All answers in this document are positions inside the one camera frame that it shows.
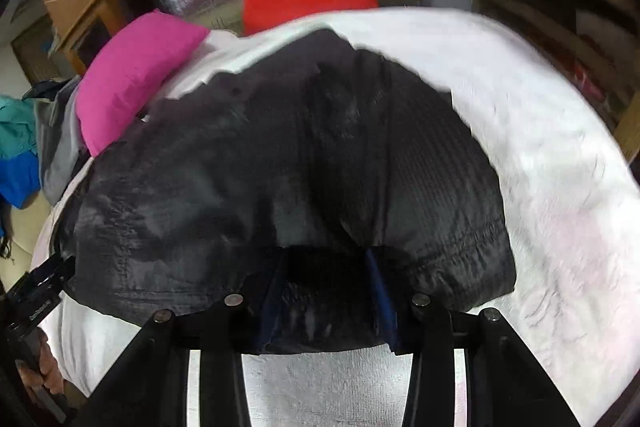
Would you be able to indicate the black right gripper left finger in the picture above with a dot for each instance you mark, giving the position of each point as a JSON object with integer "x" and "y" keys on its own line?
{"x": 187, "y": 370}

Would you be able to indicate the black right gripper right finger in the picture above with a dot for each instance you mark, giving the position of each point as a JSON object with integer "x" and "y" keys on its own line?
{"x": 504, "y": 383}

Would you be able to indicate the black quilted jacket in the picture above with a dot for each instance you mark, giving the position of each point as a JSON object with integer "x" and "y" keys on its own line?
{"x": 290, "y": 184}

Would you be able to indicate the person's left hand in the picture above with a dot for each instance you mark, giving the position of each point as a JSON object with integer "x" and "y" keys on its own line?
{"x": 47, "y": 376}

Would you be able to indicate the blue garment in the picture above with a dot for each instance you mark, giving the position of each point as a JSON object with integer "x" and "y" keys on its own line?
{"x": 19, "y": 179}

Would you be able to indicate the grey garment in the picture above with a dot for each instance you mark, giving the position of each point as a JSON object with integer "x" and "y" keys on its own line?
{"x": 60, "y": 147}

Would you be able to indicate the teal shirt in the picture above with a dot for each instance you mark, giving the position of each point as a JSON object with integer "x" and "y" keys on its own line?
{"x": 17, "y": 127}

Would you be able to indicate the white bed blanket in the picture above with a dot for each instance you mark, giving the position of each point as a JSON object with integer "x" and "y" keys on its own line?
{"x": 571, "y": 205}

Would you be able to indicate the magenta pillow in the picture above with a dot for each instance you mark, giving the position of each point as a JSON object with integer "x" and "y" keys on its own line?
{"x": 128, "y": 72}

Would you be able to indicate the wooden shelf unit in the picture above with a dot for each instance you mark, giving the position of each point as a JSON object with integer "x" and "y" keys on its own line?
{"x": 595, "y": 44}

